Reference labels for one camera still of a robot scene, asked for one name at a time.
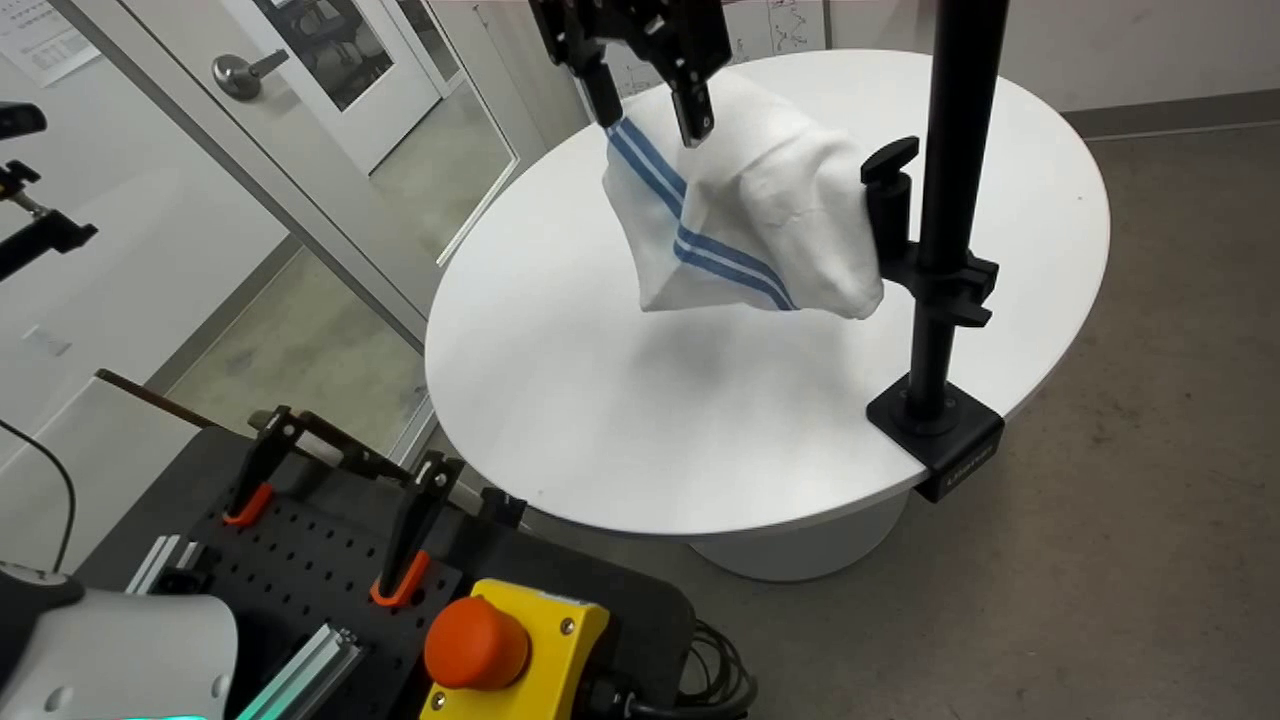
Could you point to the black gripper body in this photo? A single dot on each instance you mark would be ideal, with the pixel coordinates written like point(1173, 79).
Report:
point(640, 16)

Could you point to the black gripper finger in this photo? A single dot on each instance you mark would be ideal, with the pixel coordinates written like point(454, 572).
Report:
point(689, 102)
point(600, 82)

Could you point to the white cloth with blue stripes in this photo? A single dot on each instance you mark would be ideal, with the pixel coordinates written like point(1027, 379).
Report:
point(760, 212)

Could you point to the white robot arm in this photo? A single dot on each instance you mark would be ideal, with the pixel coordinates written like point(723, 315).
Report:
point(123, 663)

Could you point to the black pole stand with clamp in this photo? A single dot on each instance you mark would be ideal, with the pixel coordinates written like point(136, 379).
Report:
point(963, 133)

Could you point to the white door with window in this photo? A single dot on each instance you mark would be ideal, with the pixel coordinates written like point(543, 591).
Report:
point(400, 82)

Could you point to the black perforated board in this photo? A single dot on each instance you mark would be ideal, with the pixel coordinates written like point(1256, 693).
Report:
point(320, 561)

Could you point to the yellow emergency stop red button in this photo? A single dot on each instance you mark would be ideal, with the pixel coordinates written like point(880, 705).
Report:
point(562, 642)

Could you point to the white paper sign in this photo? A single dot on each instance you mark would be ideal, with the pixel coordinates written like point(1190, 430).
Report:
point(41, 41)

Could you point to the grey wall baseboard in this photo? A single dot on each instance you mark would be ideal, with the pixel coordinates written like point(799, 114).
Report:
point(1173, 114)

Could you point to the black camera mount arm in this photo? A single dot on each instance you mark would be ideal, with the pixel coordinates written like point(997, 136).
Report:
point(45, 239)

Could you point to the small black mount head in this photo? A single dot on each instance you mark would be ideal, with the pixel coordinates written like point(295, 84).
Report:
point(19, 123)

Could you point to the short aluminium extrusion rail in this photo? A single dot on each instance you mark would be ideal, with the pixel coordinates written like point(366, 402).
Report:
point(160, 561)

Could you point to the long aluminium extrusion rail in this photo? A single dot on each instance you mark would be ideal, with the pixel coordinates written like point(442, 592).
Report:
point(304, 670)

